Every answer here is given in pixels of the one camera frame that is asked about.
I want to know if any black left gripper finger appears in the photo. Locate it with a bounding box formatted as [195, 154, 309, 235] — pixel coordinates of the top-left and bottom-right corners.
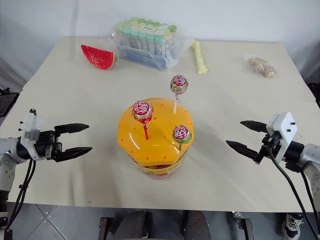
[52, 146, 94, 163]
[53, 123, 90, 135]

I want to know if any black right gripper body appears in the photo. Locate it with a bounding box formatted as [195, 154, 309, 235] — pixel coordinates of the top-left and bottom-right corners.
[255, 133, 283, 166]

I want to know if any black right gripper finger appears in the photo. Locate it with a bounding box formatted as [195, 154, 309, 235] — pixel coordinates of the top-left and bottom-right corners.
[225, 139, 262, 162]
[239, 120, 268, 134]

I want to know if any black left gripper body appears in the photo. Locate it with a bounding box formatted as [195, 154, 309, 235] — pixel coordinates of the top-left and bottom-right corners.
[34, 129, 63, 161]

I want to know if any green-stick wrapped lollipop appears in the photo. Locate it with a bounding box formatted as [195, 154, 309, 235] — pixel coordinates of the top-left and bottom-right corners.
[171, 124, 193, 151]

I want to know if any red-stick wrapped lollipop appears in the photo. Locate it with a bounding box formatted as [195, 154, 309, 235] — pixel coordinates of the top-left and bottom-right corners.
[131, 100, 154, 140]

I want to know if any orange lollipop display jar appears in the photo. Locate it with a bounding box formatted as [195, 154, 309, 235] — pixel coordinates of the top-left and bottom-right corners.
[117, 97, 195, 181]

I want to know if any white-stick wrapped lollipop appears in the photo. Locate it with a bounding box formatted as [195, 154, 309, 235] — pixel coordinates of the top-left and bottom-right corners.
[170, 74, 189, 114]

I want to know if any clear bag of snacks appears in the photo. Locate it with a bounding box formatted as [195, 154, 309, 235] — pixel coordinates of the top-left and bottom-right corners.
[241, 53, 278, 78]

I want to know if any black object at table side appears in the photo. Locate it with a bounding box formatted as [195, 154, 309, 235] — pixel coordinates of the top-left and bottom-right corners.
[0, 87, 20, 118]

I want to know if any red watermelon slice toy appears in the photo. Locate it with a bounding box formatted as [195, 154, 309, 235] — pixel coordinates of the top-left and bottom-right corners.
[80, 44, 118, 71]

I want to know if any black and white sneaker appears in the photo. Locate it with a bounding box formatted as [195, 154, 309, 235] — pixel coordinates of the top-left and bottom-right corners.
[281, 212, 305, 240]

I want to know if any pale yellow wrapped stick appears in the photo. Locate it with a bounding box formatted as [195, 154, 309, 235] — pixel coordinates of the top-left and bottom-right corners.
[191, 39, 209, 75]

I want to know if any dark rounded shape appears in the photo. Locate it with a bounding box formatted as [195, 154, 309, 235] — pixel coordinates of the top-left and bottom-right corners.
[183, 210, 212, 240]

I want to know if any bagged rack of tubes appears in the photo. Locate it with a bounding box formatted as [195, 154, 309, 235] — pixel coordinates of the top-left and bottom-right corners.
[97, 16, 195, 73]

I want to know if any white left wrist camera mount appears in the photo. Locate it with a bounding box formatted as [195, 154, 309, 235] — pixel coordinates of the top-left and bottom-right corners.
[18, 108, 44, 161]

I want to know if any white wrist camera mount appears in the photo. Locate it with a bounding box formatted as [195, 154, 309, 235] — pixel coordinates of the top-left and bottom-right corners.
[18, 108, 44, 161]
[265, 111, 298, 163]

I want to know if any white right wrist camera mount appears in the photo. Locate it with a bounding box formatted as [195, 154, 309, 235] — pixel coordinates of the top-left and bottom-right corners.
[265, 111, 298, 163]

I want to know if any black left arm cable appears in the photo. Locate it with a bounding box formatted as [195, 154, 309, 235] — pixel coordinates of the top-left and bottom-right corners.
[4, 157, 38, 232]

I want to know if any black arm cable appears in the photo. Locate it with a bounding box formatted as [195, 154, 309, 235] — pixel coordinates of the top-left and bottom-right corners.
[268, 144, 320, 240]
[4, 157, 38, 232]

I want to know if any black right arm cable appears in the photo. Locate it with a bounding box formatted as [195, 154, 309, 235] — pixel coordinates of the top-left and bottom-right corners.
[268, 144, 320, 240]

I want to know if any black metal table frame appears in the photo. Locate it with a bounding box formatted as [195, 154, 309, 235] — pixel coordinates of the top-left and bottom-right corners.
[231, 211, 254, 240]

